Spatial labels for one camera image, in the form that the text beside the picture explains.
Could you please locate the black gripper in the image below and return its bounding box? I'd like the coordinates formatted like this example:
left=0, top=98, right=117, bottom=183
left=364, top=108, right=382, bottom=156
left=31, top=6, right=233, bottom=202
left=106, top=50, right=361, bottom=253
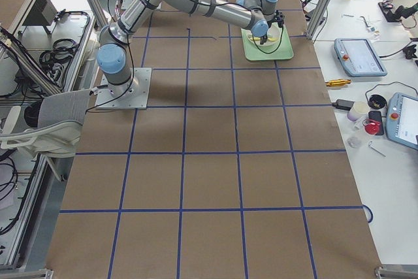
left=257, top=25, right=268, bottom=41

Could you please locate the white ceramic bowl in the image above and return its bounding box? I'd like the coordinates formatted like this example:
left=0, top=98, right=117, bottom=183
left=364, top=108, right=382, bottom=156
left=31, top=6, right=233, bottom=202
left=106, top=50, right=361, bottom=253
left=246, top=24, right=281, bottom=47

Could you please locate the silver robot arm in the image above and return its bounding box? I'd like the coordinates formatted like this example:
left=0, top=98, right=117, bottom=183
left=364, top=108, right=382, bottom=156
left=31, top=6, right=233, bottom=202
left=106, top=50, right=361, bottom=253
left=96, top=0, right=278, bottom=99

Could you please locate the light green plastic tray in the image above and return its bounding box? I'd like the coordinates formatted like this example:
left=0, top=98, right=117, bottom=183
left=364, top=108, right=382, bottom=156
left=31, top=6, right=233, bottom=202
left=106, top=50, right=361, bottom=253
left=241, top=26, right=294, bottom=61

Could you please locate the grey teach pendant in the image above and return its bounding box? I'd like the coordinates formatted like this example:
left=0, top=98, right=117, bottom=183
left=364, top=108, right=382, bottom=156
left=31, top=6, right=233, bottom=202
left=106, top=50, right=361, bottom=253
left=334, top=38, right=387, bottom=77
left=385, top=92, right=418, bottom=150

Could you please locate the white plastic cup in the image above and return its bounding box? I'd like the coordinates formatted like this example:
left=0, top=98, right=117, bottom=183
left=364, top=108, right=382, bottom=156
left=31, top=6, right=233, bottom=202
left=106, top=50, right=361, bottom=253
left=347, top=101, right=370, bottom=122

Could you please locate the black smartphone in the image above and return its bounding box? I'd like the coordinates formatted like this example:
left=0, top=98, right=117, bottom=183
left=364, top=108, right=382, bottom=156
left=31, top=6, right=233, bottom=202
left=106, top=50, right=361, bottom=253
left=368, top=110, right=385, bottom=136

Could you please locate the grey white office chair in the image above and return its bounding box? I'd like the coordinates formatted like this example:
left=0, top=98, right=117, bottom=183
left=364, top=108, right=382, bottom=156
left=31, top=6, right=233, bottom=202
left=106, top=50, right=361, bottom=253
left=1, top=90, right=90, bottom=181

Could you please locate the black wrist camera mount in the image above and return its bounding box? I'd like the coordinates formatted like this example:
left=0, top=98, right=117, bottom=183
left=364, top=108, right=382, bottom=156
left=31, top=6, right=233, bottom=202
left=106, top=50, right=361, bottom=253
left=270, top=10, right=285, bottom=28

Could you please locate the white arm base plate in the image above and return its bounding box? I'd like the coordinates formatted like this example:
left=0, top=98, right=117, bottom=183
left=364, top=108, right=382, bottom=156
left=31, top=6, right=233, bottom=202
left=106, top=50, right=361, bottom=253
left=95, top=67, right=152, bottom=110

